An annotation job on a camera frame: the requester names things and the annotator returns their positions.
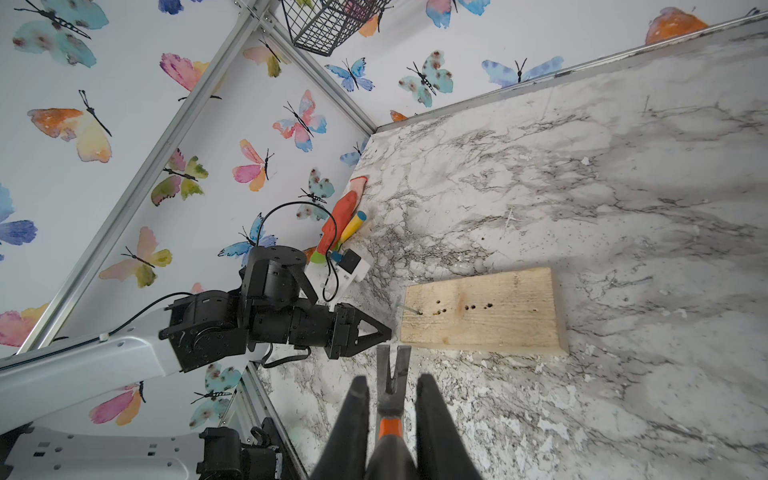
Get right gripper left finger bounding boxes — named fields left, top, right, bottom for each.
left=310, top=376, right=370, bottom=480

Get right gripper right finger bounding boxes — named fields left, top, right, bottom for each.
left=415, top=374, right=481, bottom=480

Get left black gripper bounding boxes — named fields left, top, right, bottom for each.
left=248, top=305, right=392, bottom=359

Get orange black claw hammer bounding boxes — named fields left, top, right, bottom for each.
left=364, top=344, right=418, bottom=480

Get wooden block with nails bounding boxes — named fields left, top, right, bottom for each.
left=400, top=267, right=569, bottom=356

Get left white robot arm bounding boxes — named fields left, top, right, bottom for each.
left=1, top=246, right=392, bottom=479

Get steel nail in block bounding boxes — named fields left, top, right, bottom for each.
left=402, top=305, right=424, bottom=316

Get yellow green object under glove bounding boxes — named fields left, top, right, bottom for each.
left=309, top=211, right=367, bottom=263

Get red work glove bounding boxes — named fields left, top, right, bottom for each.
left=316, top=176, right=368, bottom=255

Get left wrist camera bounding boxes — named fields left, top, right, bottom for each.
left=305, top=249, right=370, bottom=305

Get black wire wall basket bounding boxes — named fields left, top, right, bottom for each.
left=281, top=0, right=389, bottom=57

